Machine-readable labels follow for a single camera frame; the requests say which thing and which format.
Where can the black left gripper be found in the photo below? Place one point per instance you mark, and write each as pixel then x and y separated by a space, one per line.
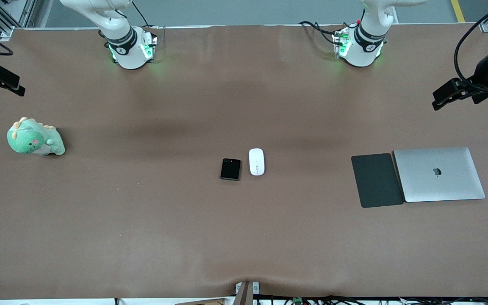
pixel 482 73

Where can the white computer mouse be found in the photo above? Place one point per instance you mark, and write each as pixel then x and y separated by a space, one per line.
pixel 256 162

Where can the black phone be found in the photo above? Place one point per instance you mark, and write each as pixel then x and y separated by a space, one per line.
pixel 230 169

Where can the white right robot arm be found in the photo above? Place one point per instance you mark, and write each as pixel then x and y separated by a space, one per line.
pixel 127 55

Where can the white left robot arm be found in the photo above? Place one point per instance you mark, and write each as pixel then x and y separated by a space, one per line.
pixel 360 55

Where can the black mouse pad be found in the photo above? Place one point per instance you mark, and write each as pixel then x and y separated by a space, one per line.
pixel 376 180

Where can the green dinosaur plush toy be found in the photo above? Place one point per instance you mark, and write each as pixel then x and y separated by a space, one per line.
pixel 30 140

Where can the silver closed laptop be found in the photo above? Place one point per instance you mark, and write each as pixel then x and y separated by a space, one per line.
pixel 439 186

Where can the brown table cover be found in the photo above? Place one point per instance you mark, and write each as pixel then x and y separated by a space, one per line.
pixel 244 237

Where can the white metal bracket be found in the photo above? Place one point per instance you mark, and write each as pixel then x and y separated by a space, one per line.
pixel 256 288

